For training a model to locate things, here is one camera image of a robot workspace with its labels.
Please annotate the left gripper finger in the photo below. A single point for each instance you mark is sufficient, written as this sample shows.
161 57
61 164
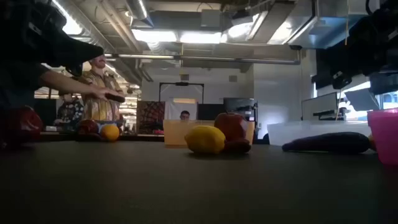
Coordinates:
74 70
81 51

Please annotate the small purple eggplant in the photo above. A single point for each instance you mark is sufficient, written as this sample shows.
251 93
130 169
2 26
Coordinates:
115 97

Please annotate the large dark purple eggplant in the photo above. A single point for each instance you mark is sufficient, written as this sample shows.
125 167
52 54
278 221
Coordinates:
329 142

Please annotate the red bell pepper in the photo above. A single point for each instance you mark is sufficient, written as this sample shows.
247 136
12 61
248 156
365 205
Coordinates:
21 124

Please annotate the small dark red chili pepper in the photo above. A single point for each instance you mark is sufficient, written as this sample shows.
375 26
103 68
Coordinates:
239 146

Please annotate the person's forearm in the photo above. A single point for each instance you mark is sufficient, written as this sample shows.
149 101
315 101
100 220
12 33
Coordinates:
68 83

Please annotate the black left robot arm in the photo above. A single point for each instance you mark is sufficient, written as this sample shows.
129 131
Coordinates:
9 28

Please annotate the tilted gray panel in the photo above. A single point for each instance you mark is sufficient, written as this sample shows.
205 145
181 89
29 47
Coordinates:
362 99

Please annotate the person's hand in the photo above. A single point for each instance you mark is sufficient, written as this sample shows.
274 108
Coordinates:
102 91

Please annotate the gray backed monitor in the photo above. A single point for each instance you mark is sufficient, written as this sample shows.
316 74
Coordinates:
318 107

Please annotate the white plastic basket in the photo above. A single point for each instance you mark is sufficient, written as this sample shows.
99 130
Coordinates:
311 130

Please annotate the pink plastic basket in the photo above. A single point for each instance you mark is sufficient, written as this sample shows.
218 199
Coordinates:
385 137

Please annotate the ceiling light panel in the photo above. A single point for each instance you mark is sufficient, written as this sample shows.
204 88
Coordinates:
155 35
200 38

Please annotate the patterned tapestry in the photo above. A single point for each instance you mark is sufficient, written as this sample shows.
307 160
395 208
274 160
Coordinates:
150 115

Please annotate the black monitor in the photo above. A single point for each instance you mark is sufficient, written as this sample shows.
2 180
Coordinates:
239 104

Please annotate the white sheet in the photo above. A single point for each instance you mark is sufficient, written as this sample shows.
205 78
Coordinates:
174 109

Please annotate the orange plastic basket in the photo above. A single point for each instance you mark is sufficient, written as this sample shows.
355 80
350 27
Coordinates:
174 133

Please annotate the long gray ceiling pipe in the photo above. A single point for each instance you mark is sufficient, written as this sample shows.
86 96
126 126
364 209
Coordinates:
217 58

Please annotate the black screen panel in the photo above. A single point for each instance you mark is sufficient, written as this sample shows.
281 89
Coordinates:
211 110

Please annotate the gray ceiling box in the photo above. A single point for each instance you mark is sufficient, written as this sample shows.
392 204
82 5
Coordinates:
211 18

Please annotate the corrugated silver air duct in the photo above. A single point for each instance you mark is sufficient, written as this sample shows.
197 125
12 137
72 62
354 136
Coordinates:
93 32

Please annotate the dark wall screen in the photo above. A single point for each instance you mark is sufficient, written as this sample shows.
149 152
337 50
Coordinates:
384 84

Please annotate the smooth silver air duct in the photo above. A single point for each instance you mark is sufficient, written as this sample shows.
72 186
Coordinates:
140 9

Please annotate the black frame stand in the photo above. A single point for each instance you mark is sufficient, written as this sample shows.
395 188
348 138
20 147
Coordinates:
182 83

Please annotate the gray wall vent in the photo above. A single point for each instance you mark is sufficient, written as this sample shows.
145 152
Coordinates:
184 77
233 78

